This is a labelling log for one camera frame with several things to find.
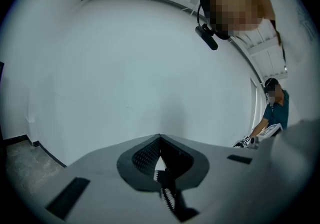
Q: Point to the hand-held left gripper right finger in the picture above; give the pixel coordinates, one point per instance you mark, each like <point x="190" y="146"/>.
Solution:
<point x="225" y="188"/>

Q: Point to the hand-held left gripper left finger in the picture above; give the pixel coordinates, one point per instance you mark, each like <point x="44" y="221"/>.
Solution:
<point x="105" y="193"/>

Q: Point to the cream box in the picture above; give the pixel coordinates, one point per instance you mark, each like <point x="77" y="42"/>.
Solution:
<point x="271" y="130"/>

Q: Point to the person's white sweatshirt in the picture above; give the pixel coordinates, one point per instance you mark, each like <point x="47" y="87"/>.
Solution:
<point x="295" y="155"/>

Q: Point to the person's head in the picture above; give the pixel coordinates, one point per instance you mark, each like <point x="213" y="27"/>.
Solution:
<point x="237" y="10"/>

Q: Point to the black head-worn camera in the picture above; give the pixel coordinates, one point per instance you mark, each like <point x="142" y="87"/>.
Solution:
<point x="206" y="37"/>

